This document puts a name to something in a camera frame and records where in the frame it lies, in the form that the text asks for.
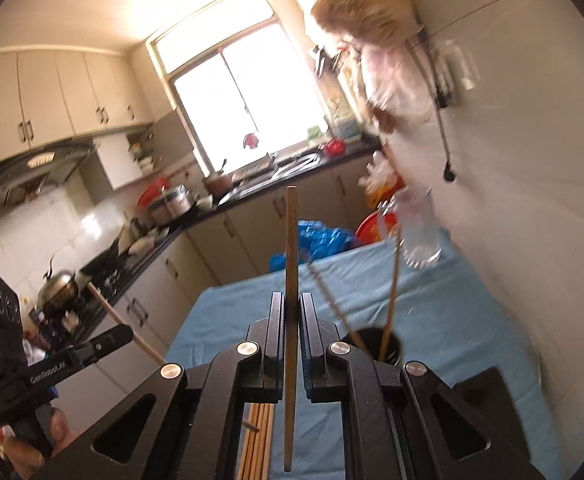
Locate white plastic jug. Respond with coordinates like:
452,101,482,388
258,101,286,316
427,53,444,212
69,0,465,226
328,99,363,142

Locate black wok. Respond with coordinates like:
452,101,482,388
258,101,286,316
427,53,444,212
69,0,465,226
78,239,123,277

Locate red colander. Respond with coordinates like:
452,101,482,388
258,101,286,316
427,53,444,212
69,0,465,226
136,177,171,207

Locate orange bin with plastic bag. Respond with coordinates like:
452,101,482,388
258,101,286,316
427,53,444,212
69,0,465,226
358,152,410,211

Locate gas stove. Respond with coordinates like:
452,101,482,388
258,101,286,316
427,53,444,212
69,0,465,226
36,260,135,333

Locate red plastic basin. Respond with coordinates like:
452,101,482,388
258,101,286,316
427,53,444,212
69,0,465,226
354,210,403,249

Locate green printed plastic bag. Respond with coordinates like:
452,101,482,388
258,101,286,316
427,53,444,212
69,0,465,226
311,0,423,49

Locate light blue tablecloth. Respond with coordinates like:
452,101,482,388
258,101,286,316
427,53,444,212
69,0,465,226
164,230,564,480

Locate steel sink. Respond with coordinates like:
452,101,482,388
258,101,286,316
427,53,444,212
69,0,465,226
219,152,323,206

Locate light wooden chopstick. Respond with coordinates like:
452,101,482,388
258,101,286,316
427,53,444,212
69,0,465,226
88,284,167,366
378,226,403,359
305,261,369,357
282,186,301,472

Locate steel kettle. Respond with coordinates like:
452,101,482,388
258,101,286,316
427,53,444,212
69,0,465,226
36,255,80,312

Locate beige upper cabinets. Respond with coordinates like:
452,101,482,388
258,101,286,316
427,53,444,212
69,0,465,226
0,47,153,177

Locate dark grey chopstick holder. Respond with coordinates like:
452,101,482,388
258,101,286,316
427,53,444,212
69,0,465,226
341,326,405,367

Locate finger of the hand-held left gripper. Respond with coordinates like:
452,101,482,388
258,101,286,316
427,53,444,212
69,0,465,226
69,324,135,372

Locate clear hanging plastic bag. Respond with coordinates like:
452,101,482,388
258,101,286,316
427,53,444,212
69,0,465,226
359,39,436,134

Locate blue plastic bag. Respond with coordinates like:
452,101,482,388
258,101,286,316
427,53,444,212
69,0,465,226
270,219,363,272

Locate black countertop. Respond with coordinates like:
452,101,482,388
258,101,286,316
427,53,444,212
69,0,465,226
32,140,383,341

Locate person's left hand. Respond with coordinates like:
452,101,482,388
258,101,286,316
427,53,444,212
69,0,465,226
2,407,80,480

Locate white power strip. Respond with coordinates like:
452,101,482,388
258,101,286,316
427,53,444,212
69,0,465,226
431,39,481,109

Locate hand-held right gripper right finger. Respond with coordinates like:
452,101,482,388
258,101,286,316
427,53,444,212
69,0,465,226
299,292,548,480

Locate black power cable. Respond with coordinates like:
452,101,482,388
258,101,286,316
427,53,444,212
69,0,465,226
411,35,459,182

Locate kitchen window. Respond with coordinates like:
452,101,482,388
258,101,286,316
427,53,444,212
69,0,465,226
146,0,333,177

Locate beige base cabinets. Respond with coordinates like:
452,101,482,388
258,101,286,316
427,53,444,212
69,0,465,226
52,152,389,413

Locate clear glass pitcher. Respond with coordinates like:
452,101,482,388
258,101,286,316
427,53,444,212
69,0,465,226
379,187,443,269

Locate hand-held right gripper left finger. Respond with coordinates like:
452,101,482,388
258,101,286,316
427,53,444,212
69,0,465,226
36,292,285,480

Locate silver rice cooker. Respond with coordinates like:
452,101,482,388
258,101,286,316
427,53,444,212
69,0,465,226
149,185,195,227

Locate dark brown pot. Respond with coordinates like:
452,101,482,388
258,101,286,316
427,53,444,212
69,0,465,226
202,170,235,199

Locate open wall cabinet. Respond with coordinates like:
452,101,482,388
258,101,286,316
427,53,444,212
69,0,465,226
94,109,196,191

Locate range hood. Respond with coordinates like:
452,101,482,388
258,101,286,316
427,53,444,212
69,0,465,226
0,141,98,229

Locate bunch of wooden chopsticks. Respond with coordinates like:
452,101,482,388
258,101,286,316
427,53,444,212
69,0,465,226
236,404,275,480

